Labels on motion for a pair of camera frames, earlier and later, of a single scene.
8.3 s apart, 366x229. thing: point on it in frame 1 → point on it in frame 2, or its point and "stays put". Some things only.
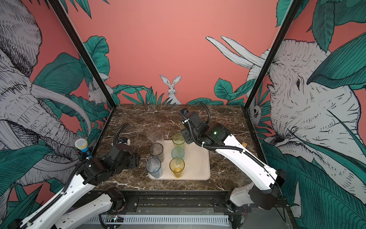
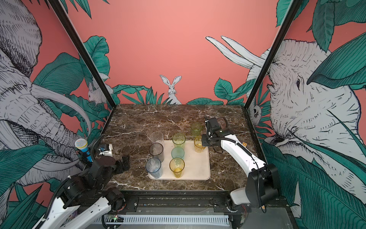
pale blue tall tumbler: x=153 y=167 stays put
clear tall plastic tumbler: x=157 y=137 stays put
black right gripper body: x=188 y=139 → x=206 y=140
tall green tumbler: x=178 y=140 stays put
